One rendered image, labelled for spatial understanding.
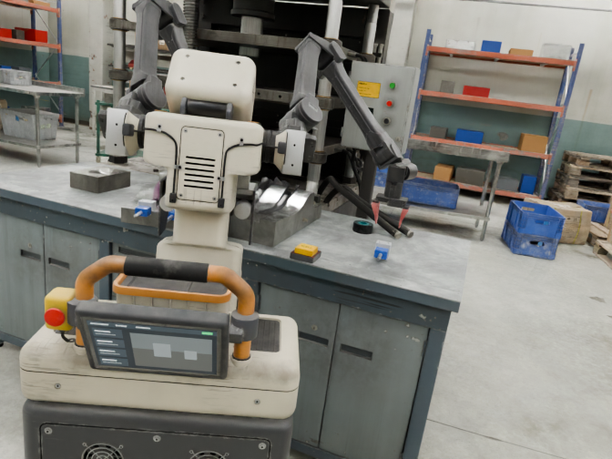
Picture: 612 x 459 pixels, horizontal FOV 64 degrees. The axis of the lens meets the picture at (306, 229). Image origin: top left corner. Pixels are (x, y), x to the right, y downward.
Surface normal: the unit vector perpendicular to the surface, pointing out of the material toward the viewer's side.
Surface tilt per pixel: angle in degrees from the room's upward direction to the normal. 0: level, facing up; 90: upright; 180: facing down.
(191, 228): 82
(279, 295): 90
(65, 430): 90
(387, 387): 90
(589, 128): 90
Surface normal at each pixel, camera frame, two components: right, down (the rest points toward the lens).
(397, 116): -0.35, 0.23
